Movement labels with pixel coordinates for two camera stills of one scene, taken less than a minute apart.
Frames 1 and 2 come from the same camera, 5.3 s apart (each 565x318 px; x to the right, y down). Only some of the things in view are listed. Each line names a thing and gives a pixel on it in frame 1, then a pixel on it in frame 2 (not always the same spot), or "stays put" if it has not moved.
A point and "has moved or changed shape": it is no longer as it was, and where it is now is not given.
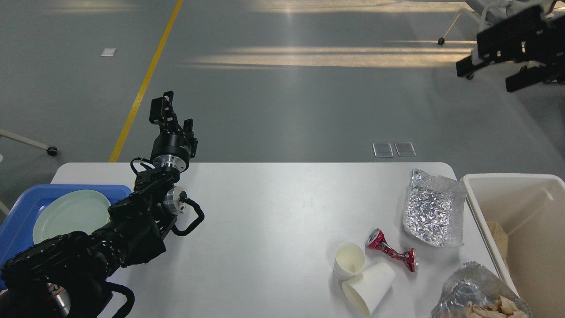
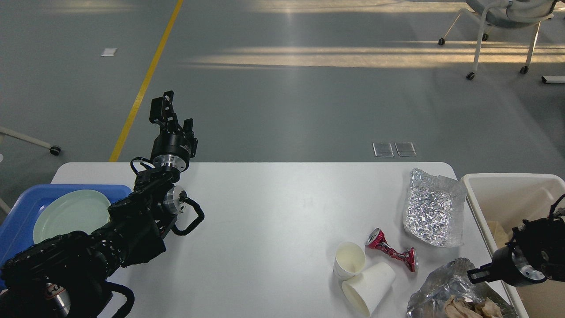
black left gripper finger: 162,113 stays put
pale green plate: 74,210 stays put
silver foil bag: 433,213 stays put
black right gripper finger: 510,40 -> 480,275
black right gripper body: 547,49 -> 510,268
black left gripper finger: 188,133 stays put
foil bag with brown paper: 474,290 has moved or changed shape
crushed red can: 376,239 stays put
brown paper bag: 501,239 stays put
